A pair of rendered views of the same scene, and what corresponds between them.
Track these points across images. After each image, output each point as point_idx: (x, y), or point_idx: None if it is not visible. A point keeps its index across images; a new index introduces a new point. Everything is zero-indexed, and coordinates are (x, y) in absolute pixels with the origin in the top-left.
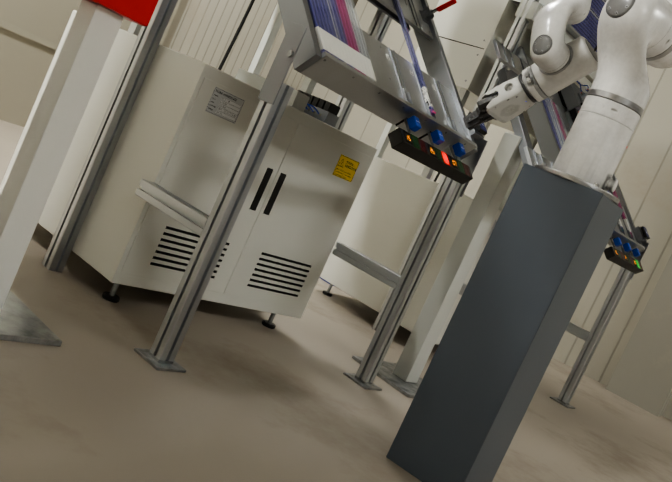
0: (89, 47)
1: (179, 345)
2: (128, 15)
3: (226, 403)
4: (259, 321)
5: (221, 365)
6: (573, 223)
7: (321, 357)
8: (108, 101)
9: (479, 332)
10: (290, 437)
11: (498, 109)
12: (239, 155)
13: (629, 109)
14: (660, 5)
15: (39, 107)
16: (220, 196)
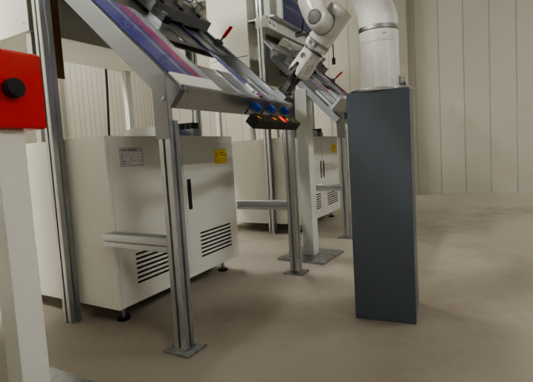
0: (8, 166)
1: (193, 330)
2: (26, 126)
3: (247, 351)
4: (216, 270)
5: (221, 320)
6: (399, 115)
7: (264, 270)
8: (50, 194)
9: (374, 212)
10: (301, 349)
11: (303, 72)
12: (165, 185)
13: (393, 28)
14: None
15: None
16: (166, 219)
